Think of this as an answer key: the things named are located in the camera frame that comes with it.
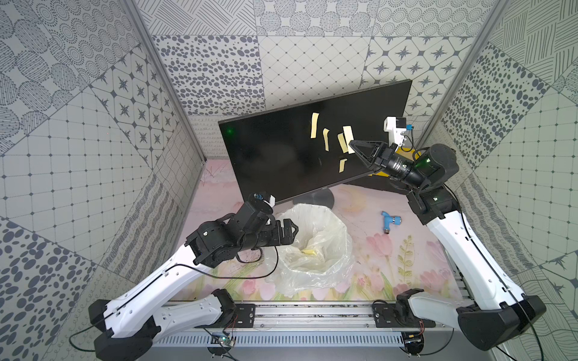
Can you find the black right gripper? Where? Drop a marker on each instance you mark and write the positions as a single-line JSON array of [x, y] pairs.
[[386, 154]]

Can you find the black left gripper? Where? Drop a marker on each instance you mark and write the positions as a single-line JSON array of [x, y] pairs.
[[278, 232]]

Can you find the yellow sticky note bottom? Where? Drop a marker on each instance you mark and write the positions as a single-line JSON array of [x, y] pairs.
[[342, 165]]

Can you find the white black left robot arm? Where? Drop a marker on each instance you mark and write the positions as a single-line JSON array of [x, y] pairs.
[[132, 323]]

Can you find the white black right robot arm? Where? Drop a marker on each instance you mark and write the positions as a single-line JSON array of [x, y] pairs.
[[499, 310]]

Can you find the grey round monitor stand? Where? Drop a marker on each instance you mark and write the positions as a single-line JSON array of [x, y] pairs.
[[323, 197]]

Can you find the black computer monitor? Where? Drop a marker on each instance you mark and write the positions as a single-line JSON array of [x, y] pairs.
[[272, 151]]

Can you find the clear plastic trash bag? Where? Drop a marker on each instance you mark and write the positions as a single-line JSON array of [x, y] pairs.
[[322, 230]]

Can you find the blue pipe fitting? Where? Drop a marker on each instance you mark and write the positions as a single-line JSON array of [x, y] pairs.
[[389, 220]]

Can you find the small green circuit board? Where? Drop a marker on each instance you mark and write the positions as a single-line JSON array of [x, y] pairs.
[[224, 340]]

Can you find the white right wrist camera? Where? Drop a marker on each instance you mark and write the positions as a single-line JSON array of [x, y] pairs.
[[396, 128]]

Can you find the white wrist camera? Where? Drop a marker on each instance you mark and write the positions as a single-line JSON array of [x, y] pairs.
[[267, 198], [396, 128]]

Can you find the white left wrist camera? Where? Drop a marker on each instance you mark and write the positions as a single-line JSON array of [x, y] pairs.
[[267, 198]]

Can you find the aluminium mounting rail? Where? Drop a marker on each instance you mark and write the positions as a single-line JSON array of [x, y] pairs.
[[320, 324]]

